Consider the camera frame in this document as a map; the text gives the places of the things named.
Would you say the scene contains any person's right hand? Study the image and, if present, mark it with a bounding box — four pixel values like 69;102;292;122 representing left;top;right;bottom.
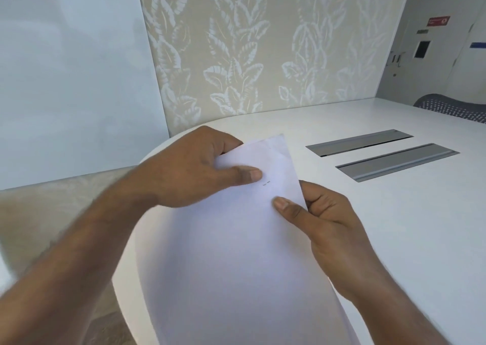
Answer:
273;180;380;304

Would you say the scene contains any person's left hand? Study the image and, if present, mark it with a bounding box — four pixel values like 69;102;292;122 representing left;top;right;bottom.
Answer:
128;125;263;209

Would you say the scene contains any white paper sheet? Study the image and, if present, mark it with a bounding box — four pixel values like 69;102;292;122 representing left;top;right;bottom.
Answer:
125;134;361;345

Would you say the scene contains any person's left forearm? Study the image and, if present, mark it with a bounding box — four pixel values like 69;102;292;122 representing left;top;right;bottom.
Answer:
0;164;160;345

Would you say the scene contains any person's right forearm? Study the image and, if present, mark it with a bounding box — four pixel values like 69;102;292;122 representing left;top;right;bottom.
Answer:
351;255;452;345

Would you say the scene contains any grey mesh office chair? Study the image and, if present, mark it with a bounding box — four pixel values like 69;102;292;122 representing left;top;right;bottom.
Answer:
413;94;486;124

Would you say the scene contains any white whiteboard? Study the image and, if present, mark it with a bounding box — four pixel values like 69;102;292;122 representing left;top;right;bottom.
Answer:
0;0;170;191

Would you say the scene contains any white door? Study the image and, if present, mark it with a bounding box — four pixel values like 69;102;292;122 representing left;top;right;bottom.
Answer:
385;0;486;106

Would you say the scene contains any grey cable port cover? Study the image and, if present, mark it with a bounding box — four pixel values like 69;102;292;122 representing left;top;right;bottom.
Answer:
306;129;414;157
336;143;460;183

